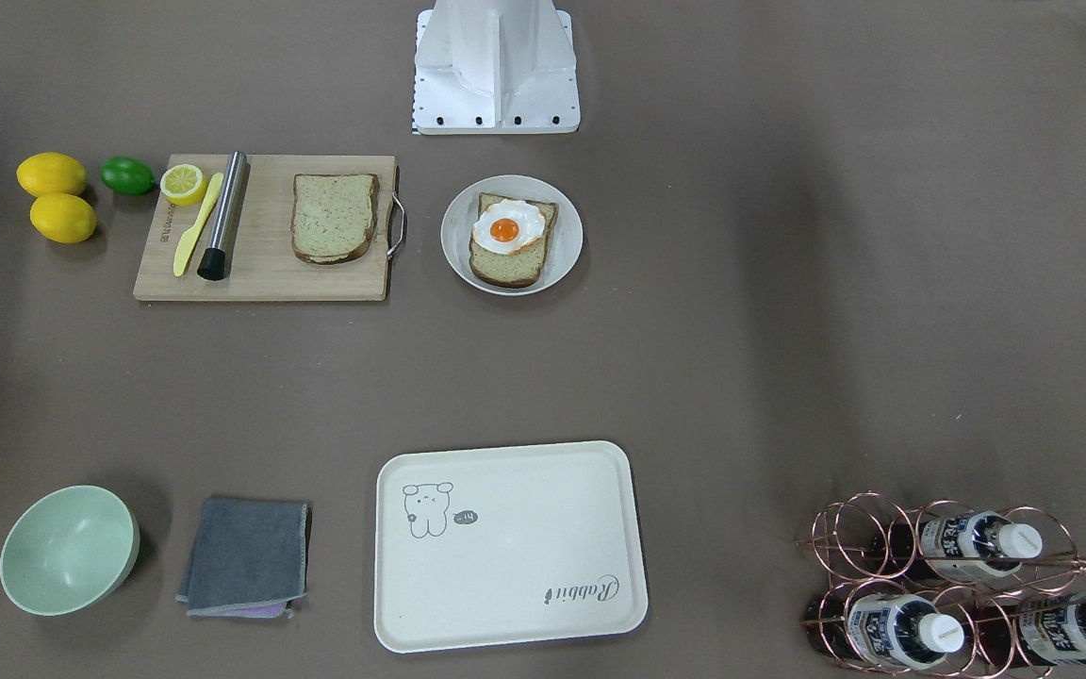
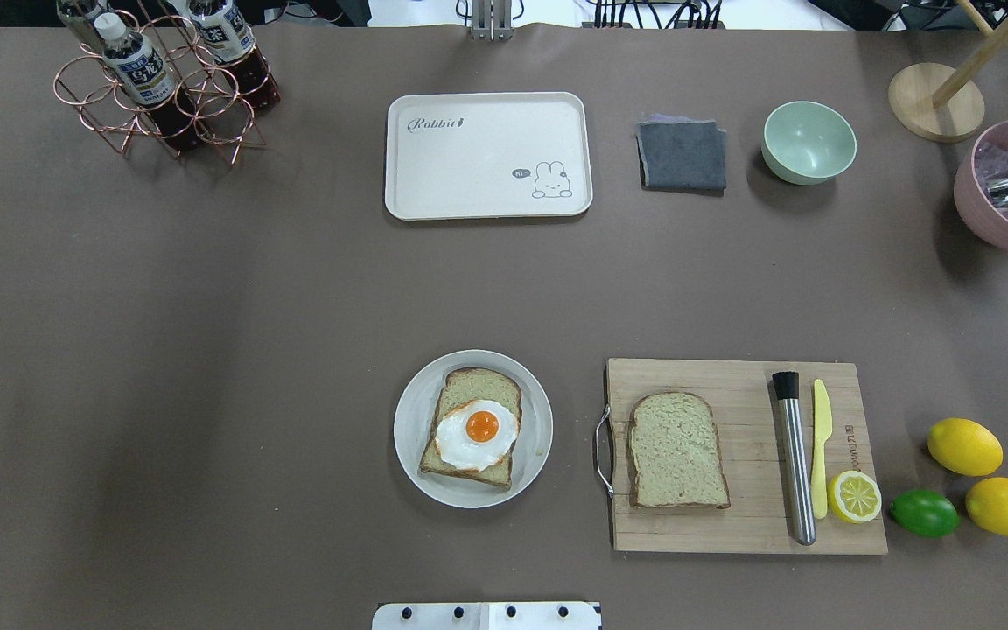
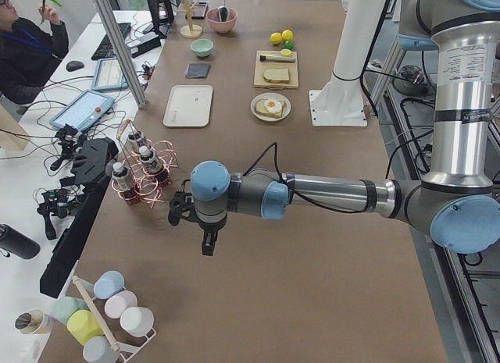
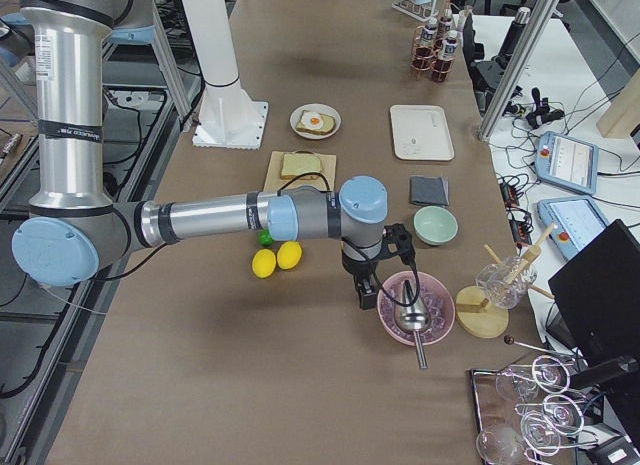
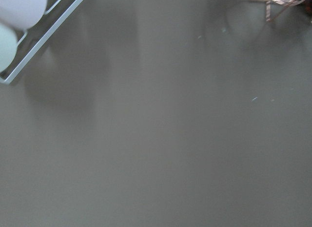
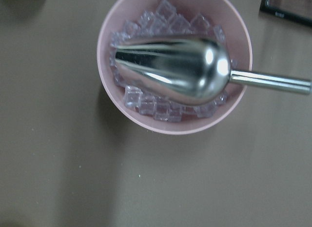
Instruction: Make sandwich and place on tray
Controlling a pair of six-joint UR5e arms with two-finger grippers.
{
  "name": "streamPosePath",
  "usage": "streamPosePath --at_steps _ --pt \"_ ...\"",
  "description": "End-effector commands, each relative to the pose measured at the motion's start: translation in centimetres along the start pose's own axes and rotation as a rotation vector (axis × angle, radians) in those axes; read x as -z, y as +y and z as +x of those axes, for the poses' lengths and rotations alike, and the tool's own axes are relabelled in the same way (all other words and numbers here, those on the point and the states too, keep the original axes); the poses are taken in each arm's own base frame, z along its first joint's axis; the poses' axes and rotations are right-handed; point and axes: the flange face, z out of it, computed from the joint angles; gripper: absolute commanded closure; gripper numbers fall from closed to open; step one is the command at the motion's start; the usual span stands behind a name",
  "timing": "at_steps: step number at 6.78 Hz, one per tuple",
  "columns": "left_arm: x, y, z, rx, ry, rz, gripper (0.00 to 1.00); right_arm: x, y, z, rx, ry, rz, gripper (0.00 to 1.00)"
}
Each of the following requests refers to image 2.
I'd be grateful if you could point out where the bread slice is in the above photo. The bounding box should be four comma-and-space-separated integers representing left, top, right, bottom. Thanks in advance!
626, 391, 731, 509
419, 367, 522, 490

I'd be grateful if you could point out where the cream rabbit tray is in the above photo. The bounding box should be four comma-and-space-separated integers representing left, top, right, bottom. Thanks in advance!
384, 92, 593, 221

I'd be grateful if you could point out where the white round plate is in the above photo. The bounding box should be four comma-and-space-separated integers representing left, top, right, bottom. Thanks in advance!
393, 348, 555, 509

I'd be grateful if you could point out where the fried egg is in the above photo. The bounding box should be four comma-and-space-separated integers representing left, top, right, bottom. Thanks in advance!
433, 399, 521, 472

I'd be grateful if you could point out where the grey folded cloth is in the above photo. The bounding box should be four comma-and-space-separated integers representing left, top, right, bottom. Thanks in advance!
636, 115, 728, 192

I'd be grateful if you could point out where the steel muddler black tip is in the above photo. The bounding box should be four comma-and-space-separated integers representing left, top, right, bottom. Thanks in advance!
772, 371, 816, 546

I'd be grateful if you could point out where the yellow plastic knife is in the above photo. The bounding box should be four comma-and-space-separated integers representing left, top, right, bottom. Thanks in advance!
809, 378, 833, 520

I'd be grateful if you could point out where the mint green bowl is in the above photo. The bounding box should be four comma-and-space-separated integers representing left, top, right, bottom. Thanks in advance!
761, 101, 858, 185

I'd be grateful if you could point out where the half lemon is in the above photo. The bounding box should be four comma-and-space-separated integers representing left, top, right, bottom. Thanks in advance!
827, 470, 883, 525

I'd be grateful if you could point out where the tea bottle right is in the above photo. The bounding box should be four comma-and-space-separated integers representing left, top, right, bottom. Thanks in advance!
188, 1, 281, 113

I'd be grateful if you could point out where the tea bottle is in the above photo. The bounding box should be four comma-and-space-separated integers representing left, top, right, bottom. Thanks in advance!
93, 12, 200, 151
55, 0, 115, 55
188, 1, 281, 113

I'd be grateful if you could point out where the tea bottle front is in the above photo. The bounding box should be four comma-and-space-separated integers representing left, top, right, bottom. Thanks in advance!
93, 12, 200, 151

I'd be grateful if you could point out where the green lime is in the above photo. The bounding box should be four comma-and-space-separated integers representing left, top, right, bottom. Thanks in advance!
889, 489, 961, 538

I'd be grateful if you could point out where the whole lemon upper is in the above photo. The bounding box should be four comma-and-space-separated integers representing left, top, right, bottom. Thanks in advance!
927, 417, 1004, 476

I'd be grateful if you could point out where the wooden mug tree stand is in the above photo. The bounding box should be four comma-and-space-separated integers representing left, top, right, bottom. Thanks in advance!
888, 1, 1008, 143

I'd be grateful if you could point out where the tea bottle left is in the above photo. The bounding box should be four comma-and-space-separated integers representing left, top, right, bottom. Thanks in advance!
55, 0, 115, 55

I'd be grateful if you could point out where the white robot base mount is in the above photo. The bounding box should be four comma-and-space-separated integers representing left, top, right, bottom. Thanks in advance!
371, 601, 603, 629

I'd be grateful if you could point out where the copper wire bottle rack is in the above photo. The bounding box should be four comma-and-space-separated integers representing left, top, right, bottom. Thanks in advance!
53, 1, 265, 165

